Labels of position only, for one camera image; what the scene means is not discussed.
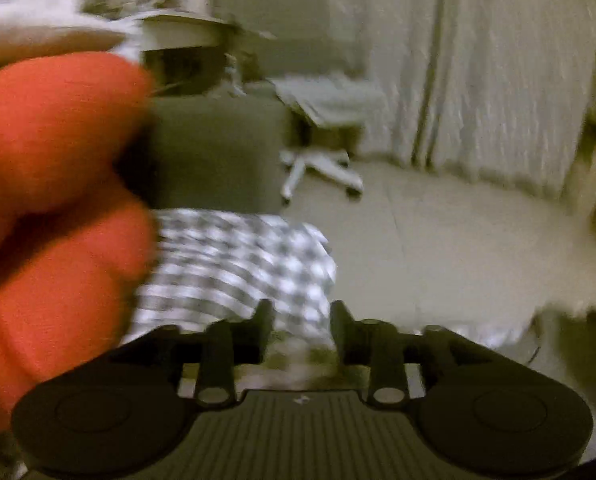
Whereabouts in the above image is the white-based office chair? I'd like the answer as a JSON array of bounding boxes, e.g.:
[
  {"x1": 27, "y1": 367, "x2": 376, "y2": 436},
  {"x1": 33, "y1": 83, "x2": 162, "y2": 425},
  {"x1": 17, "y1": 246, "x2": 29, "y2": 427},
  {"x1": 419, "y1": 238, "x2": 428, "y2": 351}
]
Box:
[{"x1": 278, "y1": 75, "x2": 386, "y2": 203}]

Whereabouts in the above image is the cream pillow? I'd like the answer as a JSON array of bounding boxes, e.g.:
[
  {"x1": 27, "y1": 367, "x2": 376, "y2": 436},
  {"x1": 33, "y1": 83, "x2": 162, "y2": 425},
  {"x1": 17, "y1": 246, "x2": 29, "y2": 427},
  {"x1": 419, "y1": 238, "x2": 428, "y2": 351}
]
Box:
[{"x1": 0, "y1": 10, "x2": 144, "y2": 76}]

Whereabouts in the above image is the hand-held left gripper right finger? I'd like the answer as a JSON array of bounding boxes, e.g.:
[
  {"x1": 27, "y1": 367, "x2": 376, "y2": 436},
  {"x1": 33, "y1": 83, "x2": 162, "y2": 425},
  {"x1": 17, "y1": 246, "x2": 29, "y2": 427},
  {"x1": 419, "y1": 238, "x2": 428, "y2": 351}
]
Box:
[{"x1": 330, "y1": 301, "x2": 493, "y2": 407}]

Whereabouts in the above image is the star-patterned curtain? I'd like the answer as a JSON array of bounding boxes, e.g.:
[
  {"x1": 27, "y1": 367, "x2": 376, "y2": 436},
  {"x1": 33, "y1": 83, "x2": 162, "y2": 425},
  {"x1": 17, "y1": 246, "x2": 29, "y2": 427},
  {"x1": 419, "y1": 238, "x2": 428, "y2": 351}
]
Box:
[{"x1": 323, "y1": 0, "x2": 596, "y2": 201}]

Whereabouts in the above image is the grey white checkered blanket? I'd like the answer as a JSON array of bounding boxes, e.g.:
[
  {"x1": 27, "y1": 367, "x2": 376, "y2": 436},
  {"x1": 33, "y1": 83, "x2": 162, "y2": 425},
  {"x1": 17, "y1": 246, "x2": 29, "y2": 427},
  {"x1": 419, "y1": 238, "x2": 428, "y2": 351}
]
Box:
[{"x1": 123, "y1": 209, "x2": 337, "y2": 348}]

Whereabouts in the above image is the red knot cushion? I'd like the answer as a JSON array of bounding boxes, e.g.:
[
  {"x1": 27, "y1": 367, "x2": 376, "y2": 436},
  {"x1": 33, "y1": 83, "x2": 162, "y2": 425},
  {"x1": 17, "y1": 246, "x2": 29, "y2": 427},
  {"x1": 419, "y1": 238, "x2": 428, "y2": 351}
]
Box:
[{"x1": 0, "y1": 52, "x2": 159, "y2": 433}]

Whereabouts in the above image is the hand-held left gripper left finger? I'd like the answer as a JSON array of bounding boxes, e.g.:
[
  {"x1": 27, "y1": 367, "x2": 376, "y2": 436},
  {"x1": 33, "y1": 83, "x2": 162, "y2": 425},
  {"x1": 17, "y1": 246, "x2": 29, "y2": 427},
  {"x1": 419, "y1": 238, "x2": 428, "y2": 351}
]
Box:
[{"x1": 109, "y1": 300, "x2": 277, "y2": 407}]

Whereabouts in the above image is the white desk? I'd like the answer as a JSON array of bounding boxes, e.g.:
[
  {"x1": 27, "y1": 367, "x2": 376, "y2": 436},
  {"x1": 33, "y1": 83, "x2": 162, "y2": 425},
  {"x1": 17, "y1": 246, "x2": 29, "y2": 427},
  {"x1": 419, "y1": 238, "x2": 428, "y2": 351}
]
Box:
[{"x1": 138, "y1": 10, "x2": 229, "y2": 96}]

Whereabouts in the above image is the dark sofa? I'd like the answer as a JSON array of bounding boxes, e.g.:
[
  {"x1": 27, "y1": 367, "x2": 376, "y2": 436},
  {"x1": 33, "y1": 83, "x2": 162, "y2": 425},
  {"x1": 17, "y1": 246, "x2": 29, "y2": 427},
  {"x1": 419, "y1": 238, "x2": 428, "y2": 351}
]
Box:
[{"x1": 143, "y1": 82, "x2": 299, "y2": 213}]

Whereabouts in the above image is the light grey draped cloth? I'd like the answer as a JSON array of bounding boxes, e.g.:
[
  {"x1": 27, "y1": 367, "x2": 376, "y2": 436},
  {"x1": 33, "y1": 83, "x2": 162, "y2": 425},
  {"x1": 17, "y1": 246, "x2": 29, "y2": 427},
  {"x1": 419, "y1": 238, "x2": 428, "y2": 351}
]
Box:
[{"x1": 273, "y1": 77, "x2": 385, "y2": 128}]

